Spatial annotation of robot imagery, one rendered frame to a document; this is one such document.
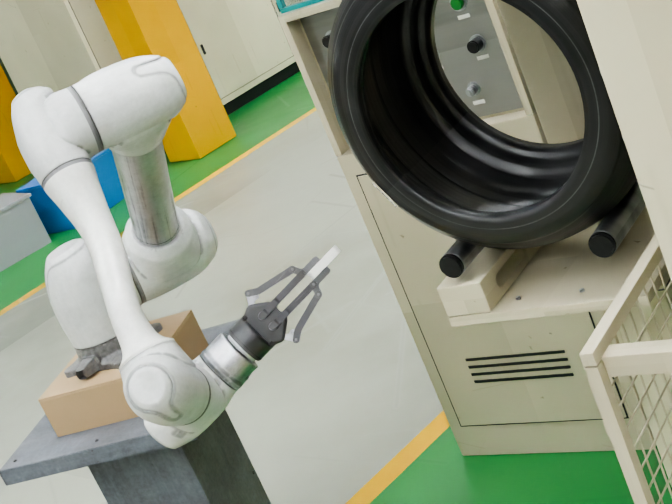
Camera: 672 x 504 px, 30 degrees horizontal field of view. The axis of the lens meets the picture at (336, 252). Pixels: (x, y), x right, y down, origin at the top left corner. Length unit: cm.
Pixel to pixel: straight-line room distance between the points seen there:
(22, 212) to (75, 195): 533
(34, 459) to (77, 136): 87
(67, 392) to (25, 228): 480
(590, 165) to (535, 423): 140
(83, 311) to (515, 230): 113
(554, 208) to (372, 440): 180
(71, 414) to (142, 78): 88
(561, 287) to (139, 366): 72
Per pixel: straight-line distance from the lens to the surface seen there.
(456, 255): 214
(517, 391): 321
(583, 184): 197
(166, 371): 196
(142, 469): 292
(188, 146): 802
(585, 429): 321
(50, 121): 232
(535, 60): 234
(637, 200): 211
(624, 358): 149
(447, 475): 338
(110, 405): 282
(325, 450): 375
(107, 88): 232
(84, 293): 281
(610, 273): 215
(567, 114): 236
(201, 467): 291
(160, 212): 265
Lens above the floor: 167
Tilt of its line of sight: 18 degrees down
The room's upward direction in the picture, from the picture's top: 23 degrees counter-clockwise
